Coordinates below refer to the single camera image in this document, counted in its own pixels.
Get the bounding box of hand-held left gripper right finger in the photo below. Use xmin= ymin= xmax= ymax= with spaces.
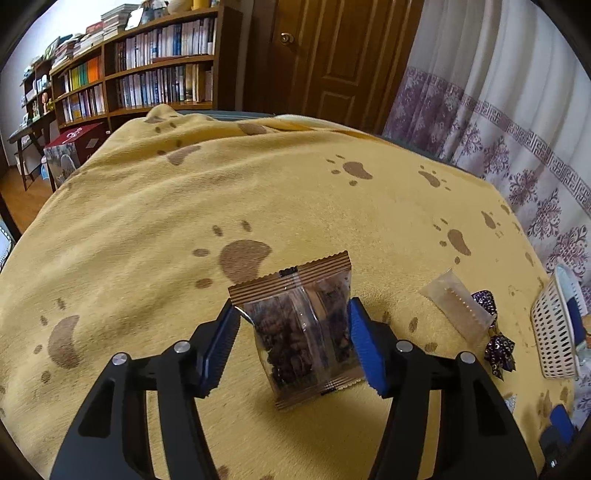
xmin=348 ymin=296 xmax=539 ymax=480

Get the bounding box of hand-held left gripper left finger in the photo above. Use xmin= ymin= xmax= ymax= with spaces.
xmin=50 ymin=299 xmax=242 ymax=480

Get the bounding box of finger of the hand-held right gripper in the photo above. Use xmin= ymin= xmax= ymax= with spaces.
xmin=549 ymin=404 xmax=578 ymax=437

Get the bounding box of clear brown-edged snack packet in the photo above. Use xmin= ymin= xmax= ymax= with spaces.
xmin=228 ymin=250 xmax=368 ymax=411

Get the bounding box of white plastic basket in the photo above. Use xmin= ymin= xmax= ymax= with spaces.
xmin=531 ymin=263 xmax=591 ymax=380

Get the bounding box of dark purple candy wrapper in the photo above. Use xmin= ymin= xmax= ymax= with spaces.
xmin=471 ymin=290 xmax=516 ymax=381

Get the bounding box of translucent snack packet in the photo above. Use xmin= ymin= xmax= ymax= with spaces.
xmin=420 ymin=268 xmax=497 ymax=344

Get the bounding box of yellow paw-print blanket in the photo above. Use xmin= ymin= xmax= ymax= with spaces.
xmin=0 ymin=104 xmax=583 ymax=480

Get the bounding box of red cardboard box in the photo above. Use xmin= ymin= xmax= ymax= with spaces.
xmin=44 ymin=122 xmax=109 ymax=186

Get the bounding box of wooden bookshelf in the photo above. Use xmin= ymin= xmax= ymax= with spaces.
xmin=48 ymin=4 xmax=244 ymax=134

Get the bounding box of dark wooden desk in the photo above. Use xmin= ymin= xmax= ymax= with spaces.
xmin=8 ymin=111 xmax=58 ymax=192

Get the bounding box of wooden door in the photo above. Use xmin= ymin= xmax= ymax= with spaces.
xmin=268 ymin=0 xmax=426 ymax=137

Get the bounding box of white and purple curtain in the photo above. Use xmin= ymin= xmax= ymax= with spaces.
xmin=382 ymin=0 xmax=591 ymax=296

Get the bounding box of stack of books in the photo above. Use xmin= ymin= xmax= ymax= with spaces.
xmin=51 ymin=4 xmax=144 ymax=70

